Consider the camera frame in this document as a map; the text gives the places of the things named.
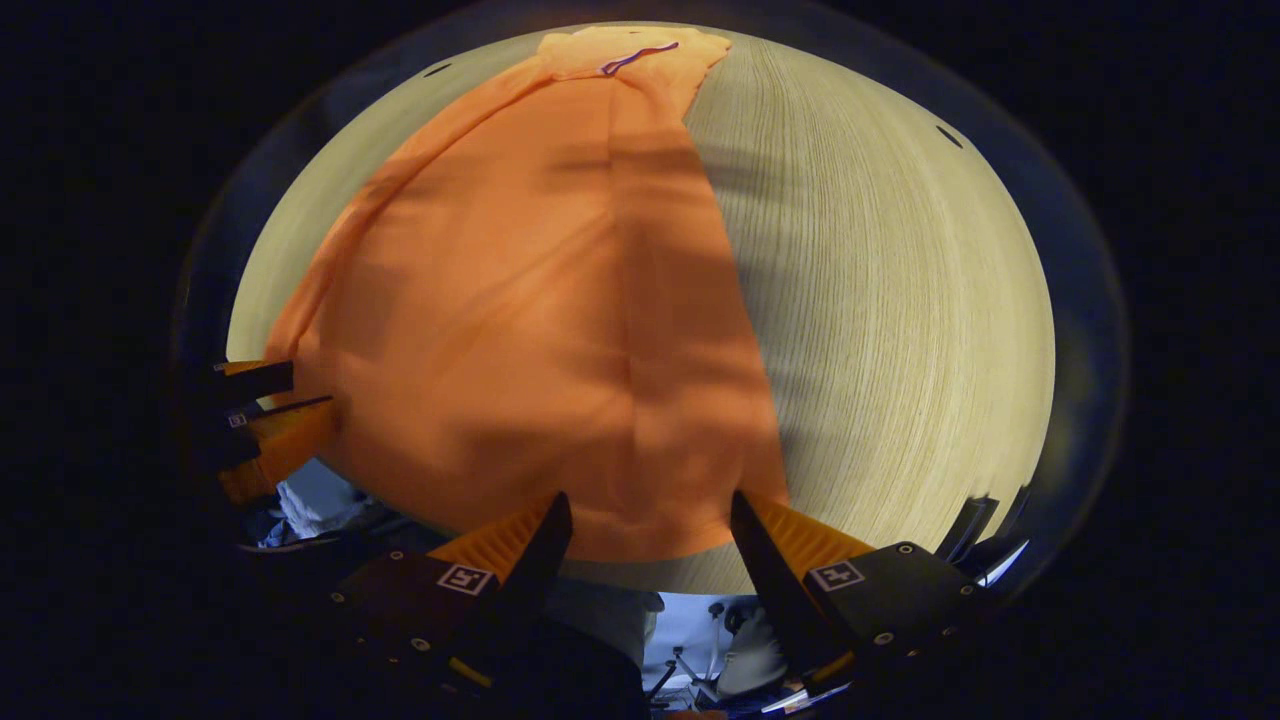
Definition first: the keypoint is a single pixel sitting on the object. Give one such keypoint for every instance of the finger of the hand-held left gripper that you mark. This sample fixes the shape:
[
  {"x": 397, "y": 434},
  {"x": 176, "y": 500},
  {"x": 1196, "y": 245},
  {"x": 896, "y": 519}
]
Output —
[
  {"x": 285, "y": 445},
  {"x": 255, "y": 382}
]

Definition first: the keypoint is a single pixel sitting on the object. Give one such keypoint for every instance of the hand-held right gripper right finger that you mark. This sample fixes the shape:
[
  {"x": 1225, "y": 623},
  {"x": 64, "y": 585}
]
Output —
[{"x": 770, "y": 580}]

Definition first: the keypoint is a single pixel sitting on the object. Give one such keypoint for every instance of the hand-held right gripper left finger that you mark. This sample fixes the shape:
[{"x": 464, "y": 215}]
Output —
[{"x": 535, "y": 560}]

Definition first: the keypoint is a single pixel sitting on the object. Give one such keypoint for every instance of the orange T-shirt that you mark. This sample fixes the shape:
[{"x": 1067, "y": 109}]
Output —
[{"x": 520, "y": 300}]

